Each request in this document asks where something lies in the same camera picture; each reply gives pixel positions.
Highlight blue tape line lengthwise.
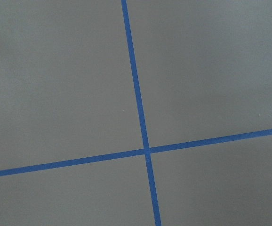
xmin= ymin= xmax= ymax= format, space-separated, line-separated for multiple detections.
xmin=121 ymin=0 xmax=162 ymax=226

